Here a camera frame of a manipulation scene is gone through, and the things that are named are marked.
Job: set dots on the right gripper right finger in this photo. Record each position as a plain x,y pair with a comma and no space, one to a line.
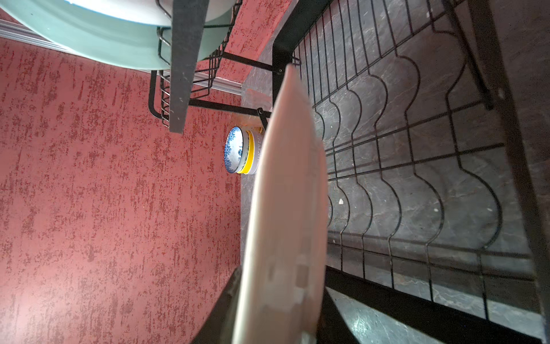
331,326

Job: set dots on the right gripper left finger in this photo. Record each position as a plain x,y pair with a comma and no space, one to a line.
219,325

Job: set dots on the yellow bowl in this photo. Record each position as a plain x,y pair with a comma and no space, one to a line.
249,156

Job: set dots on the white blue floral bowl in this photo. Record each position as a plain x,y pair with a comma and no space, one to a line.
236,150

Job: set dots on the pale pink bowl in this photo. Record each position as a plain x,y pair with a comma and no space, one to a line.
258,139

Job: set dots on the middle pale green plate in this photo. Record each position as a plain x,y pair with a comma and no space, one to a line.
188,40

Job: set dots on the right white floral plate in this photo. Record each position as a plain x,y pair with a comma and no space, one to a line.
146,12

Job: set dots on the black wire dish rack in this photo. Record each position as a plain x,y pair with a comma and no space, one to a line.
434,231

